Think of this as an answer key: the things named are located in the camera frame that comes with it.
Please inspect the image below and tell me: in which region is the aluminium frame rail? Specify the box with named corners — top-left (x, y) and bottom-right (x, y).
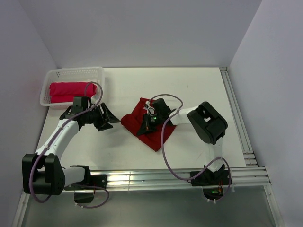
top-left (13, 67), bottom-right (285, 227)

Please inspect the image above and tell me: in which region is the white perforated plastic basket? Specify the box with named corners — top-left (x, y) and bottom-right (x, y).
top-left (40, 67), bottom-right (105, 109)

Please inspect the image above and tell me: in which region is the pink rolled t shirt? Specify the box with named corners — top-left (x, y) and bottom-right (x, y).
top-left (49, 82), bottom-right (97, 104)

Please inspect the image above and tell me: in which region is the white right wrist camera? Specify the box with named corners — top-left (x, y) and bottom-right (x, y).
top-left (144, 100), bottom-right (155, 115)

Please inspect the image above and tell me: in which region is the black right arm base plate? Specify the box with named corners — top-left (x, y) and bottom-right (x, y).
top-left (190, 169), bottom-right (230, 186)

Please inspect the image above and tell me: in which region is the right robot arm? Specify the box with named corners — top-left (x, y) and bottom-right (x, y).
top-left (137, 98), bottom-right (228, 184)

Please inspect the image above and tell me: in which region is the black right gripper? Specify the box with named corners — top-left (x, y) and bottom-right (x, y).
top-left (137, 113), bottom-right (163, 137)

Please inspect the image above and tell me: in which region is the dark red t shirt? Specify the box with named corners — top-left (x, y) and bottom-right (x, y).
top-left (121, 97), bottom-right (172, 152)

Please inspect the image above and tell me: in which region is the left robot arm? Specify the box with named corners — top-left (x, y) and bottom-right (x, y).
top-left (22, 97), bottom-right (120, 196)

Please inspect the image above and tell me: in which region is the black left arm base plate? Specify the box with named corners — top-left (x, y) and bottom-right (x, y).
top-left (64, 175), bottom-right (107, 191)

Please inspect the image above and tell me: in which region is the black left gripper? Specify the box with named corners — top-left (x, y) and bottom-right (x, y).
top-left (84, 103), bottom-right (120, 131)

